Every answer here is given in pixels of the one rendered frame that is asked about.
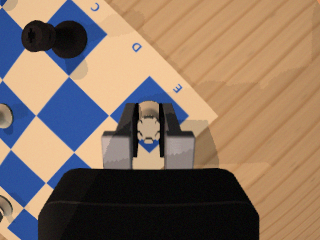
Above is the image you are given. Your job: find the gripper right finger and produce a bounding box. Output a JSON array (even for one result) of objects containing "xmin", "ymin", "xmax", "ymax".
[{"xmin": 159, "ymin": 103, "xmax": 196, "ymax": 169}]

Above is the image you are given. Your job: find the blue and cream chessboard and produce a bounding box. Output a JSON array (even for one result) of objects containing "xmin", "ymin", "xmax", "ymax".
[{"xmin": 0, "ymin": 0, "xmax": 218, "ymax": 240}]

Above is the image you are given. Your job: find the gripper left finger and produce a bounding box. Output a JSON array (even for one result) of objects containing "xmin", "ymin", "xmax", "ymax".
[{"xmin": 101, "ymin": 103, "xmax": 139, "ymax": 169}]

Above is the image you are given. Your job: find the white pawn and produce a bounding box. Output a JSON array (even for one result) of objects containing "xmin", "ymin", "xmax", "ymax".
[{"xmin": 0, "ymin": 103, "xmax": 13, "ymax": 128}]

